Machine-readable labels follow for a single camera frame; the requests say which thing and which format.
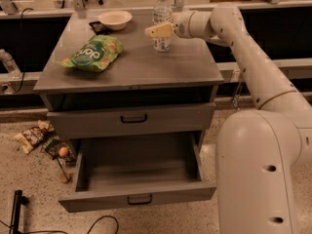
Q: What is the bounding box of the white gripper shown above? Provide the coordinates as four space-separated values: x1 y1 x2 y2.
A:
145 11 194 39

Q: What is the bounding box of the clear plastic water bottle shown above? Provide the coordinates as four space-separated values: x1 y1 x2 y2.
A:
152 0 173 53

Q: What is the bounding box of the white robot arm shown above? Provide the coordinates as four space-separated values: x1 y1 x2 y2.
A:
145 3 312 234

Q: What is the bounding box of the grey drawer cabinet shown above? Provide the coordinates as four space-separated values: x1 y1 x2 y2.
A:
33 7 225 141

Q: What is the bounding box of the grey upper closed drawer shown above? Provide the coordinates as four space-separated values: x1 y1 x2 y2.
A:
48 102 215 139

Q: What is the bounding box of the grey open lower drawer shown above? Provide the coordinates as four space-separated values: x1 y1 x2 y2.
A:
58 132 216 213

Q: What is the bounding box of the white bowl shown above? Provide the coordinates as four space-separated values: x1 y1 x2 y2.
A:
98 11 133 31

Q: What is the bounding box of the small black packet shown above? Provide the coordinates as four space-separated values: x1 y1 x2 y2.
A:
89 21 110 35

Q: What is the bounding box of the green chip bag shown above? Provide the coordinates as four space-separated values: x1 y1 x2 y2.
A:
58 35 124 73

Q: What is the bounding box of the small orange ball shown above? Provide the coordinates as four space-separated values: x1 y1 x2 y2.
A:
58 147 69 157

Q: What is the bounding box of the dark snack bag on floor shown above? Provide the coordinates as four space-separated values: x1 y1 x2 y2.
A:
41 135 76 164

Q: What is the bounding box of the brown snack bag on floor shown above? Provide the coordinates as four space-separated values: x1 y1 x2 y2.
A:
14 120 54 154

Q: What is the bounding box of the black stand on floor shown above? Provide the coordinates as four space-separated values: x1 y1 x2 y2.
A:
9 189 29 234

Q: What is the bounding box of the clear bottle at left rail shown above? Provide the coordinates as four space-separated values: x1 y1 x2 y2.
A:
0 49 22 80

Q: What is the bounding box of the black floor cable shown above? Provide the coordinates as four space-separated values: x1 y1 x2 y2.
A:
0 214 120 234

